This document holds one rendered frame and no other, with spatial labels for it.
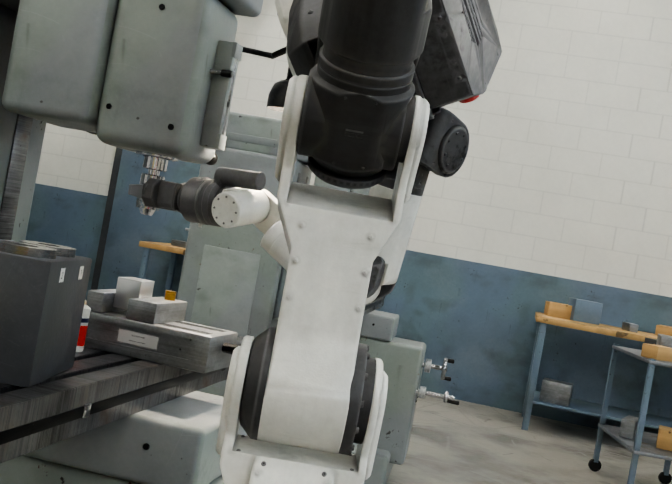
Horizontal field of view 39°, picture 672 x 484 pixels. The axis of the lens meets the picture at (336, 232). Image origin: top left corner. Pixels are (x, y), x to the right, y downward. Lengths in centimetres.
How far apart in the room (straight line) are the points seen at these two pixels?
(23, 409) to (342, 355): 46
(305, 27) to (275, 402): 50
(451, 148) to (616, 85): 690
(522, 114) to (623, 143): 88
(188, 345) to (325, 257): 68
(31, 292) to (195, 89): 57
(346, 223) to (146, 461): 73
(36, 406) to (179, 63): 72
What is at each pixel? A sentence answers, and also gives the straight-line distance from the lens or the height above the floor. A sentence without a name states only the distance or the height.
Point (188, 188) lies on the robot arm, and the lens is 179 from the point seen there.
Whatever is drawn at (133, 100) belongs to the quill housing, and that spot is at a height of 140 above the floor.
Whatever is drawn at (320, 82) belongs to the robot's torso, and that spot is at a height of 139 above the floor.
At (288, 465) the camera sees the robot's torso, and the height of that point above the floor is 92.
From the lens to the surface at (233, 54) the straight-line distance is 186.
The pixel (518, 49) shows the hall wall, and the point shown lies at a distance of 847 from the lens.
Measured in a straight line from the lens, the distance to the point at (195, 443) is 170.
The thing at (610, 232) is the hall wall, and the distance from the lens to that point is 829.
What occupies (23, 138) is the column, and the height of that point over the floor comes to 130.
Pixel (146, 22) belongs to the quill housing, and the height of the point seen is 155.
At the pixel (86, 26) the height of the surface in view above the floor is 152.
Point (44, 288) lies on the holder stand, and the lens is 143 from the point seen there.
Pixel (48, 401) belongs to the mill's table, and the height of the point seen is 91.
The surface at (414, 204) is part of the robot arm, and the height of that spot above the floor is 129.
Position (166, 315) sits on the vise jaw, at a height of 100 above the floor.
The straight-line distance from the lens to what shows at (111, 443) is 176.
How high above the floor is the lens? 122
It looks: level
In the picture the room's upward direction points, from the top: 10 degrees clockwise
